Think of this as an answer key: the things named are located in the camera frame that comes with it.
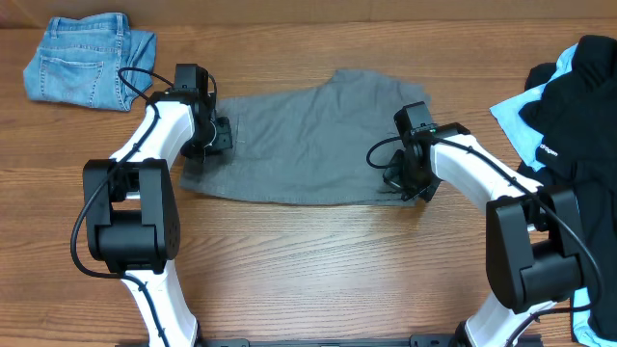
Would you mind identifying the grey khaki shorts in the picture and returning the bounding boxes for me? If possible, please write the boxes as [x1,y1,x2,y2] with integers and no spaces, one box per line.
[180,69,431,205]

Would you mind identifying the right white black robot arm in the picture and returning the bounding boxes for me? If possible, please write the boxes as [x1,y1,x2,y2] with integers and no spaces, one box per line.
[382,122,598,346]

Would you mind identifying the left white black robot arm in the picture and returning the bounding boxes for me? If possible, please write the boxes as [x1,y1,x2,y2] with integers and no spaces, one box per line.
[76,89,231,346]

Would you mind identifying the light blue t-shirt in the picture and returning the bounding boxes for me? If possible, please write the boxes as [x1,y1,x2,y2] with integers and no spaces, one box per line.
[489,43,617,347]

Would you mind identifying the folded blue denim jeans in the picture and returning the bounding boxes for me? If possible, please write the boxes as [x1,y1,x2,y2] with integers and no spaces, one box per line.
[23,13,157,112]

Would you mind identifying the black t-shirt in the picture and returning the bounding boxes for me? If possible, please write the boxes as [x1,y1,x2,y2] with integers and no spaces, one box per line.
[510,35,617,341]

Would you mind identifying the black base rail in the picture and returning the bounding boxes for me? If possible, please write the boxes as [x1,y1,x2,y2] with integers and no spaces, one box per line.
[192,332,546,347]

